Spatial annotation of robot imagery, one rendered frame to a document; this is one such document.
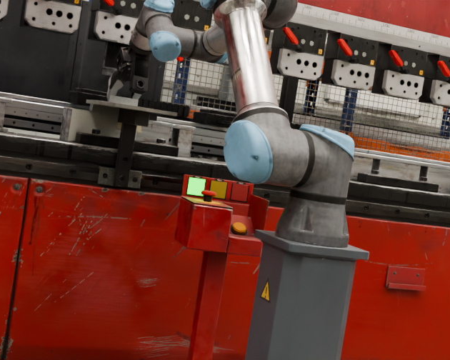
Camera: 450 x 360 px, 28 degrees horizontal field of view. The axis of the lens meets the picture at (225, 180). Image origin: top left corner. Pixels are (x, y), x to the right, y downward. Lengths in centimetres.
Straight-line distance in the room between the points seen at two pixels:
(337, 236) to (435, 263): 132
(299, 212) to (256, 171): 14
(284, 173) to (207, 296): 72
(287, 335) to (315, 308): 8
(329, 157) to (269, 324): 35
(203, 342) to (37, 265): 50
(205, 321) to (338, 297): 66
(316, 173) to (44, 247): 97
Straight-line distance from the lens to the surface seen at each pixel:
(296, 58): 284
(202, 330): 240
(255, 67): 183
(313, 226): 178
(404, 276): 302
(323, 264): 178
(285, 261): 177
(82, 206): 250
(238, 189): 246
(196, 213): 228
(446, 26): 317
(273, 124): 174
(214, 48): 230
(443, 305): 315
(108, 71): 265
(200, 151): 302
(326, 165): 178
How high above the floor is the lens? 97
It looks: 3 degrees down
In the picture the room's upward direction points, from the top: 9 degrees clockwise
